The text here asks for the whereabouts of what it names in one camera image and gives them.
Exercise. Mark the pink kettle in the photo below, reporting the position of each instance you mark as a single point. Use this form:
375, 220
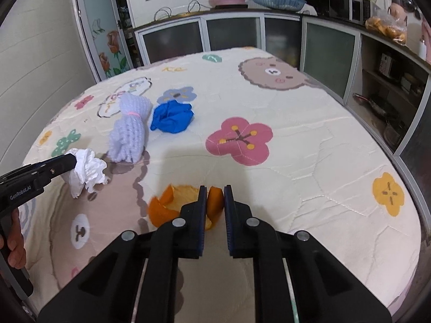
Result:
397, 11

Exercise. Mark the black microwave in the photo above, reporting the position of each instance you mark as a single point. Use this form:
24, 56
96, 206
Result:
343, 6

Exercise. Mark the white bottle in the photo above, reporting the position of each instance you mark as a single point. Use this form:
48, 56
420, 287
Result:
422, 50

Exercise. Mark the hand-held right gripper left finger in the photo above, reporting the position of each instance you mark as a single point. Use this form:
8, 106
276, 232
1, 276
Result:
202, 223

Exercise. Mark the printed quilted blanket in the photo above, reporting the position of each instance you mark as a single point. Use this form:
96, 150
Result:
303, 175

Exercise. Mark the person's left hand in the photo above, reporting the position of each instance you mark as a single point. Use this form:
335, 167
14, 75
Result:
16, 242

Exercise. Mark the small blue glove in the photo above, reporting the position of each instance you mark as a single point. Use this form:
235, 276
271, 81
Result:
171, 117

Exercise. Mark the lavender knitted cloth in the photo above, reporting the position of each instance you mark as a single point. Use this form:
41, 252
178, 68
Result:
129, 134

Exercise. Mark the flower print glass door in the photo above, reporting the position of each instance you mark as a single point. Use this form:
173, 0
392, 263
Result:
97, 23

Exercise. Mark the black frying pan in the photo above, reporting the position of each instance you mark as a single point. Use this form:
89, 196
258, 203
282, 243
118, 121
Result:
378, 107

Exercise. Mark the black induction cooker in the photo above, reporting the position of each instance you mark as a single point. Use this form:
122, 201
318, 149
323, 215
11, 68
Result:
232, 6

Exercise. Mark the white tissue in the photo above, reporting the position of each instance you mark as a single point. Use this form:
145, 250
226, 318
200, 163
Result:
89, 171

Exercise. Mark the bag of bread rolls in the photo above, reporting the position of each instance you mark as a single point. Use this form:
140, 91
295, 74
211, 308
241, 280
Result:
387, 27

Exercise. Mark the orange peel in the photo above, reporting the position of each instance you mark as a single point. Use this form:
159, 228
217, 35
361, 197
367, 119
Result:
161, 208

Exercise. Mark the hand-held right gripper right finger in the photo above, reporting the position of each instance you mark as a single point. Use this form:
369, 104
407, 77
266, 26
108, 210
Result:
229, 223

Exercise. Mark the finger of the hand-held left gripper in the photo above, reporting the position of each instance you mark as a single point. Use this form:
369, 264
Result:
57, 168

